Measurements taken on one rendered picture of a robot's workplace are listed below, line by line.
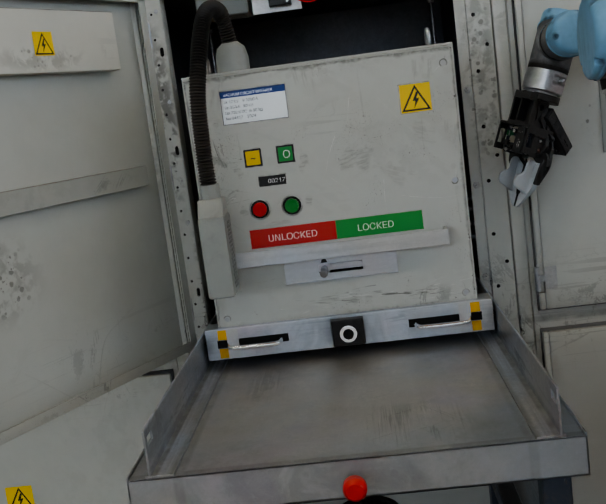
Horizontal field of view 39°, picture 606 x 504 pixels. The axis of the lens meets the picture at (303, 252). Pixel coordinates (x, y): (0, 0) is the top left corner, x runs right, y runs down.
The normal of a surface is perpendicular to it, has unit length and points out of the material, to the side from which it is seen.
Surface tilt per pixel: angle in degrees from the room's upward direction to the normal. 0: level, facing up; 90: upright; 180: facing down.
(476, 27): 90
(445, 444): 0
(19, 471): 90
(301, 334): 90
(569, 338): 90
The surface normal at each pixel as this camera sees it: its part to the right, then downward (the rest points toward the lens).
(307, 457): -0.13, -0.98
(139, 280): 0.86, -0.03
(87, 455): -0.05, 0.17
